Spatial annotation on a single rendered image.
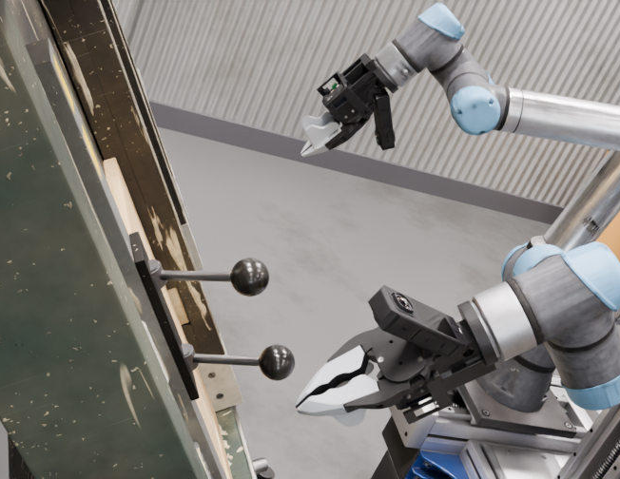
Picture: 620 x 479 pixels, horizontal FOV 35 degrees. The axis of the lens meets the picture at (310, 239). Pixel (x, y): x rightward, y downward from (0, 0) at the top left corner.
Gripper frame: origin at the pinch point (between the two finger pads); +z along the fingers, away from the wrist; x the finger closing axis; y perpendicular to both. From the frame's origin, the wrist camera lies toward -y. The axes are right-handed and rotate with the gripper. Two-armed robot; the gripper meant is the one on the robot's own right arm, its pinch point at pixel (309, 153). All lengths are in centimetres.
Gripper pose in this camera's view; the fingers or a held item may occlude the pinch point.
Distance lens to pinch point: 181.6
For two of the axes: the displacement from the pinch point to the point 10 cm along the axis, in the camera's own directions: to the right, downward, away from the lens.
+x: 2.2, 5.5, -8.0
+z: -7.5, 6.2, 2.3
